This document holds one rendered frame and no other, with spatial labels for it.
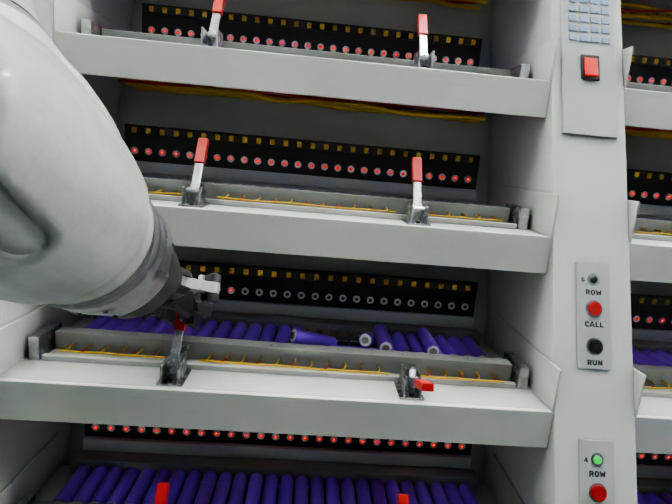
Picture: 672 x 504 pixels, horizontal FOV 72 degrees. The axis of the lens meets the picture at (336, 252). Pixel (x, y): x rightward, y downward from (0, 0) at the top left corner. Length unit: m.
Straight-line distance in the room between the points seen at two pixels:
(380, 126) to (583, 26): 0.31
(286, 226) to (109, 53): 0.30
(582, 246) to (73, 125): 0.54
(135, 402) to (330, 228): 0.28
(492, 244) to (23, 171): 0.49
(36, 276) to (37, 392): 0.37
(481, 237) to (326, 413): 0.27
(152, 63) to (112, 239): 0.42
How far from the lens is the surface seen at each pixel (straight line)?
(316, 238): 0.54
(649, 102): 0.74
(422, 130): 0.81
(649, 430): 0.67
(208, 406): 0.54
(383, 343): 0.60
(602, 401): 0.63
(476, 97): 0.64
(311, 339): 0.60
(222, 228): 0.55
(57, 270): 0.24
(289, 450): 0.71
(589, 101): 0.68
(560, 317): 0.60
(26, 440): 0.70
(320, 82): 0.60
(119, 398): 0.56
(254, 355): 0.59
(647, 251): 0.67
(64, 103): 0.21
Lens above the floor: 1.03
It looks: 9 degrees up
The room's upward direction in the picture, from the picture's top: 4 degrees clockwise
